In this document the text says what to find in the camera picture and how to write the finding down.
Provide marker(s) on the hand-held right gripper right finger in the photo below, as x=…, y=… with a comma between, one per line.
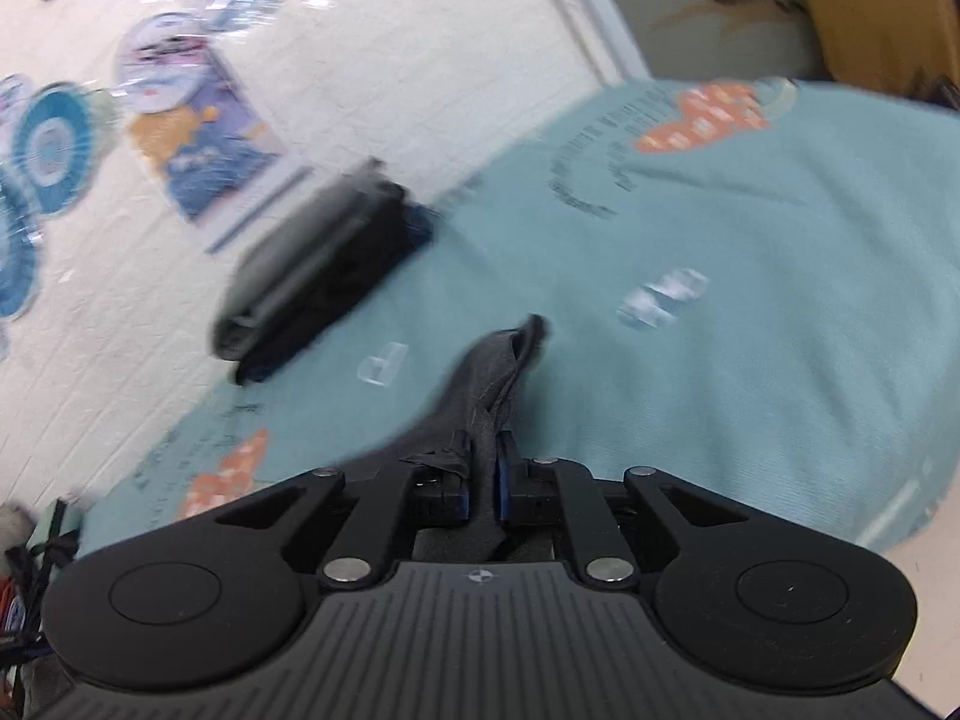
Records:
x=502, y=491

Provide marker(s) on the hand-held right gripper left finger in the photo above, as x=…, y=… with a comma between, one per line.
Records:
x=463, y=501

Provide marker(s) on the dark grey pants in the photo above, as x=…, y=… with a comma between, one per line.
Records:
x=476, y=390

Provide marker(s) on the black folded garment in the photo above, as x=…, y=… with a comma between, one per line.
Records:
x=352, y=277

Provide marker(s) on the navy folded garment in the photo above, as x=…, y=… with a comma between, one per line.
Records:
x=420, y=225

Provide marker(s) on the teal printed bed sheet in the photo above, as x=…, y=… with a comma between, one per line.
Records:
x=712, y=255

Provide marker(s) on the grey pillow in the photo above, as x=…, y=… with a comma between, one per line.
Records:
x=15, y=525

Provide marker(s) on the red folded cloth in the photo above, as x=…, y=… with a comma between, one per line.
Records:
x=7, y=604

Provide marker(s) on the brown cardboard box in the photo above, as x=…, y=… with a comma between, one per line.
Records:
x=877, y=7

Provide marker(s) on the wall poster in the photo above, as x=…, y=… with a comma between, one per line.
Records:
x=217, y=157

